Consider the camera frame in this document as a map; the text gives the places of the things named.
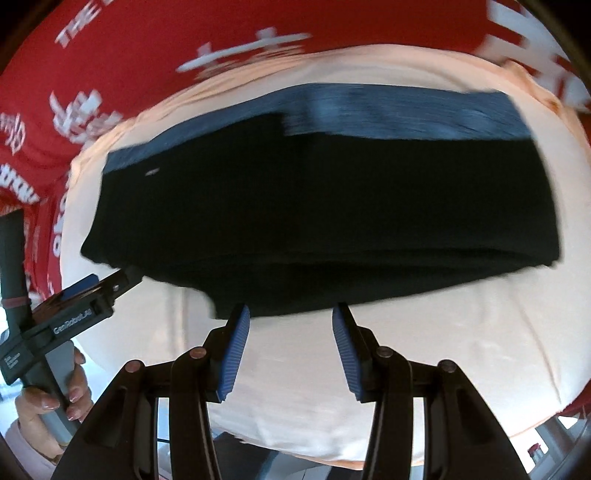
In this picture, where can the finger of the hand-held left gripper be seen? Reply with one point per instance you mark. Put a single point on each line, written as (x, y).
(108, 286)

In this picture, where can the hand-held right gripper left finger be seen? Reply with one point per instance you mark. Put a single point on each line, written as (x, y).
(233, 355)

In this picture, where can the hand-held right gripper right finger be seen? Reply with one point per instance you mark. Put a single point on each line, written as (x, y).
(348, 355)

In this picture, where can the black pants with blue trim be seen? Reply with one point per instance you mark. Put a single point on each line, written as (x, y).
(323, 207)

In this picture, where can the person's left forearm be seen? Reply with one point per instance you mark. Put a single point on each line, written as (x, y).
(21, 454)

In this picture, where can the person's left hand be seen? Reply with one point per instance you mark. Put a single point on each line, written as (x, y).
(81, 387)

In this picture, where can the red rubber band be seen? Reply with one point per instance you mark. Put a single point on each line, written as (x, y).
(16, 302)

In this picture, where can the cream cloth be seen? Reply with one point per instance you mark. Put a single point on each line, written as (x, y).
(438, 346)

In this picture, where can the small red object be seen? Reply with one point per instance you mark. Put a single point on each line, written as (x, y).
(537, 453)

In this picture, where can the red printed blanket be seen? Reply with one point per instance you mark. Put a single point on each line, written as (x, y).
(138, 46)

